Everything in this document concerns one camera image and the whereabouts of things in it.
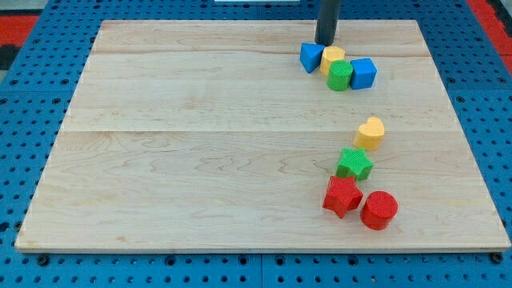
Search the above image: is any red star block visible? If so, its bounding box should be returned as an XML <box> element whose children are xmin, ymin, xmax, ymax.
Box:
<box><xmin>322</xmin><ymin>175</ymin><xmax>363</xmax><ymax>218</ymax></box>

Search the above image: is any yellow hexagon block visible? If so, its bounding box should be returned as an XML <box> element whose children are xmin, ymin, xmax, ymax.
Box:
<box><xmin>319</xmin><ymin>46</ymin><xmax>346</xmax><ymax>76</ymax></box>

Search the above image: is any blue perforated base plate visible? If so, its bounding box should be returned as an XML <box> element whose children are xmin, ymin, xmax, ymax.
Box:
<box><xmin>1</xmin><ymin>0</ymin><xmax>511</xmax><ymax>287</ymax></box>

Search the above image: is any green star block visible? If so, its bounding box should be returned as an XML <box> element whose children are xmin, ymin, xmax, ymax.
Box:
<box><xmin>335</xmin><ymin>147</ymin><xmax>374</xmax><ymax>181</ymax></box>

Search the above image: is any red cylinder block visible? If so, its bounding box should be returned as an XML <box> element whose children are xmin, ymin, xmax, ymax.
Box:
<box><xmin>360</xmin><ymin>190</ymin><xmax>398</xmax><ymax>230</ymax></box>

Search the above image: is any light wooden board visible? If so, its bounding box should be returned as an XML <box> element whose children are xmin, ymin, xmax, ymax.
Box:
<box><xmin>15</xmin><ymin>20</ymin><xmax>510</xmax><ymax>254</ymax></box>

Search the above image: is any yellow heart block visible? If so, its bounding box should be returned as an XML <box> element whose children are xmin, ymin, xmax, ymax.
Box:
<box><xmin>353</xmin><ymin>117</ymin><xmax>385</xmax><ymax>150</ymax></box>

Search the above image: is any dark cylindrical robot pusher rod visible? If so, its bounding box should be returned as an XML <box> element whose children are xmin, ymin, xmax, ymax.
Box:
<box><xmin>314</xmin><ymin>0</ymin><xmax>342</xmax><ymax>46</ymax></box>

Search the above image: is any green cylinder block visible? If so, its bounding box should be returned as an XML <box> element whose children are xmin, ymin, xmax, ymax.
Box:
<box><xmin>326</xmin><ymin>60</ymin><xmax>354</xmax><ymax>91</ymax></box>

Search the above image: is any blue triangular prism block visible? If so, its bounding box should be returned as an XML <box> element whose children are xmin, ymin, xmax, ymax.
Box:
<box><xmin>299</xmin><ymin>43</ymin><xmax>325</xmax><ymax>74</ymax></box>

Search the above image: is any blue cube block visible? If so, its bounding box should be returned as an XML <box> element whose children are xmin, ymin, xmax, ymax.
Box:
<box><xmin>350</xmin><ymin>58</ymin><xmax>377</xmax><ymax>90</ymax></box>

